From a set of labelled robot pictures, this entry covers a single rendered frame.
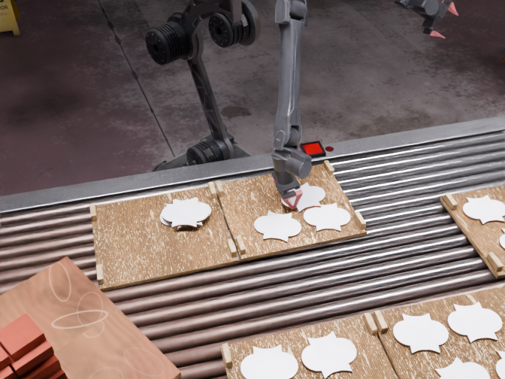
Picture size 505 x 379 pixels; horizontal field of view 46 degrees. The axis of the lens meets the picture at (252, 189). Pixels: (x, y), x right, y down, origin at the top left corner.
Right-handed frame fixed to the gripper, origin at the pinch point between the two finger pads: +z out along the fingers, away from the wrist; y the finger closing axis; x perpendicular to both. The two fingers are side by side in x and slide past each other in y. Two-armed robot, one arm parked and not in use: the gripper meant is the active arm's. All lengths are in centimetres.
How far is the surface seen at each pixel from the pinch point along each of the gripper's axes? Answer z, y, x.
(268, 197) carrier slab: -0.2, 4.3, 5.9
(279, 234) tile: -0.4, -13.9, 8.2
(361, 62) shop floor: 105, 227, -124
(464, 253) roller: 13, -35, -43
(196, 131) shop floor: 83, 178, 13
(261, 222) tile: -1.4, -7.3, 11.8
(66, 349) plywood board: -19, -44, 70
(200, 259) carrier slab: -3.9, -15.9, 33.7
